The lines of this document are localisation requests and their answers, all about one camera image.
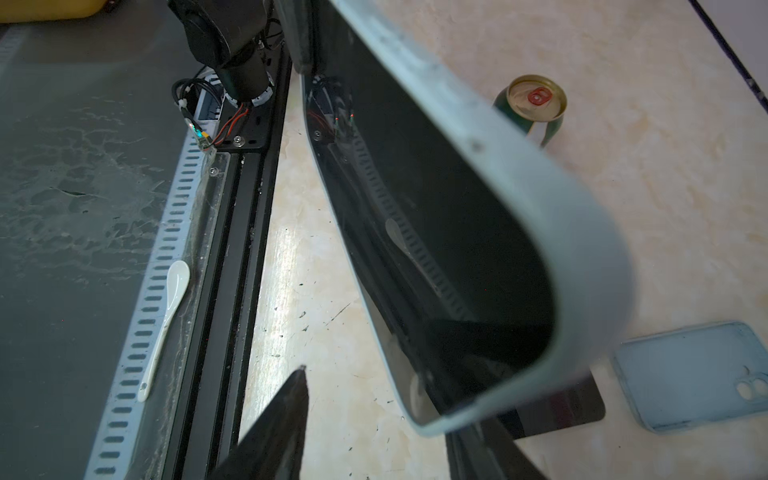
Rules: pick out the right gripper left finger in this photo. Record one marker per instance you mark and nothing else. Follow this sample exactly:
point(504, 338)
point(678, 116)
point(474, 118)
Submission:
point(273, 447)

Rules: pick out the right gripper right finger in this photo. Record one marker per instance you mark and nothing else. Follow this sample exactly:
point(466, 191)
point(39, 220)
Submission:
point(486, 450)

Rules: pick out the light blue phone case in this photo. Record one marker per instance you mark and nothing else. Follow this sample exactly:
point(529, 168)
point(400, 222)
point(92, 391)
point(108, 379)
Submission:
point(693, 376)

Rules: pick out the black phone sideways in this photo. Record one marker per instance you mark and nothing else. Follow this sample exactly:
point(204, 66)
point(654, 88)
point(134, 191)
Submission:
point(577, 405)

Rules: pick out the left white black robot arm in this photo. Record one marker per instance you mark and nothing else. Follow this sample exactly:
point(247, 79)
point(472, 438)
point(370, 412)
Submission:
point(232, 38)

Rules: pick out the white plastic spoon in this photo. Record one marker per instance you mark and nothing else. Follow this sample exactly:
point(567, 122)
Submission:
point(178, 279)

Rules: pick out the green gold drink can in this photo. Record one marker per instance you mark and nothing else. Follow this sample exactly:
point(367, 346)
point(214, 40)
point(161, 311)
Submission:
point(536, 105)

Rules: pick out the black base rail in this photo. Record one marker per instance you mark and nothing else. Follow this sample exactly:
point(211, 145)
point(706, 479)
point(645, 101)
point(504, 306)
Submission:
point(207, 421)

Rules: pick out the white slotted cable duct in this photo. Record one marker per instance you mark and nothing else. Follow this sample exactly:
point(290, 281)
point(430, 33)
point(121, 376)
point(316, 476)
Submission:
point(119, 430)

